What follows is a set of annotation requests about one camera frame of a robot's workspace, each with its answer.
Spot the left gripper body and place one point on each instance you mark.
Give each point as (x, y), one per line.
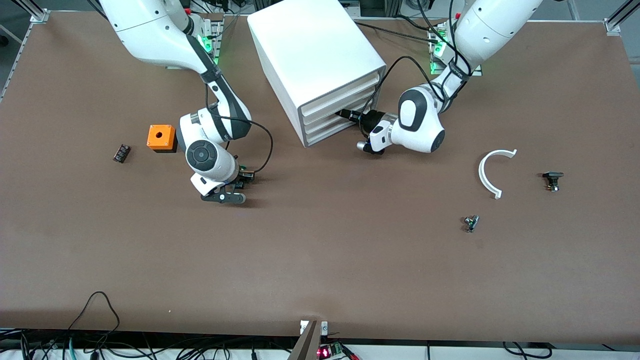
(370, 120)

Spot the aluminium profile bar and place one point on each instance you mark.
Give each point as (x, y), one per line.
(306, 345)

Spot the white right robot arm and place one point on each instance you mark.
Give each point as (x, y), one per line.
(150, 30)

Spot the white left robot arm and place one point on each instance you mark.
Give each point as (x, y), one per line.
(495, 25)

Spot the black push button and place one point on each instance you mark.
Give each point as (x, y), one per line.
(552, 176)

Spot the small black terminal block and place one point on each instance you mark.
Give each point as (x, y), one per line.
(121, 153)

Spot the white drawer cabinet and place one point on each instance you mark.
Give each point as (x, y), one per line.
(310, 45)

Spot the small grey metal part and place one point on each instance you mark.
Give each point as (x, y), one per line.
(470, 223)

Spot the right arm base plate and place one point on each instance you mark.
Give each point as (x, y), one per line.
(216, 45)

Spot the white curved plastic arc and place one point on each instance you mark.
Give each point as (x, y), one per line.
(481, 170)

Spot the orange button box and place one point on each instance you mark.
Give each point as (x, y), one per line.
(160, 137)

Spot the circuit board red display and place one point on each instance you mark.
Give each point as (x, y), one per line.
(325, 352)

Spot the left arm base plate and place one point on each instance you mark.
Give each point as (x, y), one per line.
(434, 65)

